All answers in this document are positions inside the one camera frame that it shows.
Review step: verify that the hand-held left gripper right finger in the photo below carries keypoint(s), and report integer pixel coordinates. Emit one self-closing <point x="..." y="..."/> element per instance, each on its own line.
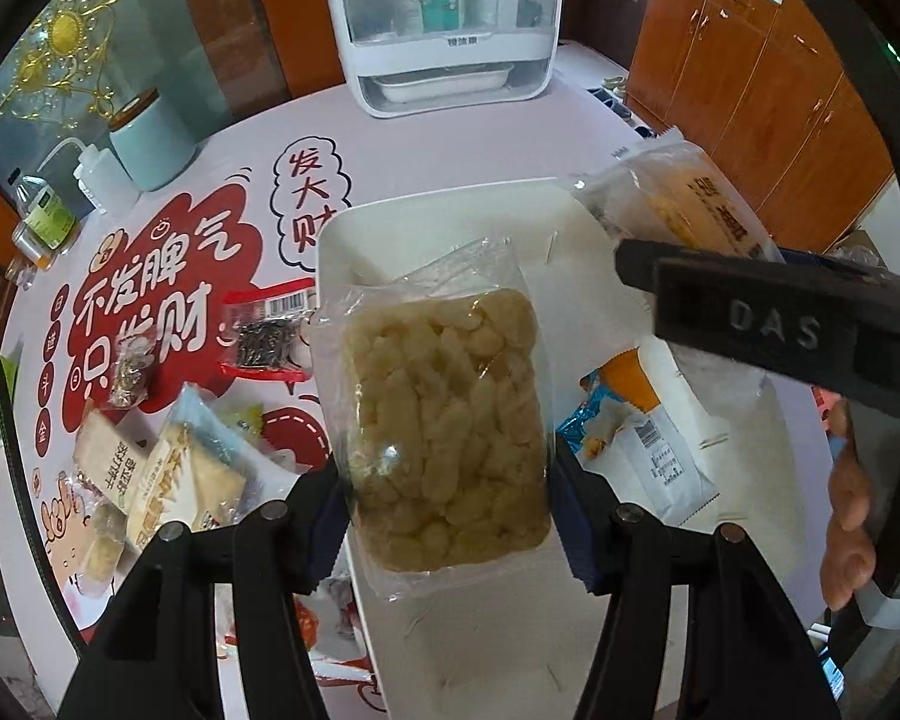
<point x="574" y="517"/>

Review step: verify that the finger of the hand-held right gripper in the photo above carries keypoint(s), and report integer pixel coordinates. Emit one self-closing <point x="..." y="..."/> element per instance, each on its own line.
<point x="637" y="262"/>
<point x="772" y="322"/>

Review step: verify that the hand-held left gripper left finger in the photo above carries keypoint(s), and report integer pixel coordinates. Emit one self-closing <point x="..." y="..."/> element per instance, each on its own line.
<point x="324" y="532"/>

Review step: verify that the yellow bread packet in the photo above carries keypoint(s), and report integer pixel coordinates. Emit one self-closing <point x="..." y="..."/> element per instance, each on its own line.
<point x="675" y="195"/>

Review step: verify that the white snack packet red print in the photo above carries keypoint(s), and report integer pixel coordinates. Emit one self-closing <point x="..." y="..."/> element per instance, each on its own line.
<point x="337" y="630"/>

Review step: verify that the blue yellow cake packet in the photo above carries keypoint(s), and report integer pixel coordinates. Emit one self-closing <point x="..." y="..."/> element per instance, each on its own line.
<point x="195" y="472"/>

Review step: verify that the clear rice puff packet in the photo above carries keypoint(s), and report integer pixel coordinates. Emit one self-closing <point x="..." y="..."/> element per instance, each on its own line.
<point x="435" y="405"/>

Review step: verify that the red-edged clear snack packet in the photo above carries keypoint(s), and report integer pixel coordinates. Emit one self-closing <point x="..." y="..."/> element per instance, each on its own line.
<point x="266" y="341"/>

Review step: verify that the white plastic tray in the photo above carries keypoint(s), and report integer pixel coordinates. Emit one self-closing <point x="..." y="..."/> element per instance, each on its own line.
<point x="435" y="236"/>

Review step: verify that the beige cracker packet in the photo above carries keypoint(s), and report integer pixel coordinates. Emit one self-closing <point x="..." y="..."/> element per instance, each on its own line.
<point x="109" y="457"/>

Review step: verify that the small clear nut packet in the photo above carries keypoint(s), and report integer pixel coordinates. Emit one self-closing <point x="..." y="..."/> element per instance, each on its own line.
<point x="129" y="382"/>

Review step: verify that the person's right hand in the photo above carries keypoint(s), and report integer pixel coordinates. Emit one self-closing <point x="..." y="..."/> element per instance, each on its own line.
<point x="847" y="525"/>

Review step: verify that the blue white snack packet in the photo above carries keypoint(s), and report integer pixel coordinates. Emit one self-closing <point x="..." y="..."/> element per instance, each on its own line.
<point x="664" y="472"/>

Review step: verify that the white orange snack packet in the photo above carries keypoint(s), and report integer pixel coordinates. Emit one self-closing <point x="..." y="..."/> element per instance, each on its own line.
<point x="709" y="405"/>

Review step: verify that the green snack packet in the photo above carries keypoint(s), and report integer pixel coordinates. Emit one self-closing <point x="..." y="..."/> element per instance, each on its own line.
<point x="244" y="420"/>

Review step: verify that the wooden cabinet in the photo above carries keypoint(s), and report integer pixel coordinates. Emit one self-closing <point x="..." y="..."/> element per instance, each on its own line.
<point x="757" y="82"/>

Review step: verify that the clear beige biscuit packet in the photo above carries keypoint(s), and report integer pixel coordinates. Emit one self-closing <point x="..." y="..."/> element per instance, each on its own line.
<point x="97" y="547"/>

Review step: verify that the white countertop sterilizer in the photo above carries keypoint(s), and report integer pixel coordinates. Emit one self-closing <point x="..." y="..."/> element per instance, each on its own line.
<point x="450" y="79"/>

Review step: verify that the white squeeze bottle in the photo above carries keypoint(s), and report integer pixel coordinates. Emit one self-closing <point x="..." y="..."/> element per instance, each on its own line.
<point x="101" y="180"/>

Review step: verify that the clear bottle green label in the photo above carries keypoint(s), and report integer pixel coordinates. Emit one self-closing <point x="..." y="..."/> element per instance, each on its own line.
<point x="45" y="221"/>

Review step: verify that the mint green canister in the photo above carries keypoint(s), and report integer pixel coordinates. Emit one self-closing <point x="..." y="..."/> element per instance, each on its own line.
<point x="154" y="142"/>

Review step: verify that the gold flower wall ornament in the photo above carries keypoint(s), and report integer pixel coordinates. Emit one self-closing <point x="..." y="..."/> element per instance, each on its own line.
<point x="71" y="34"/>

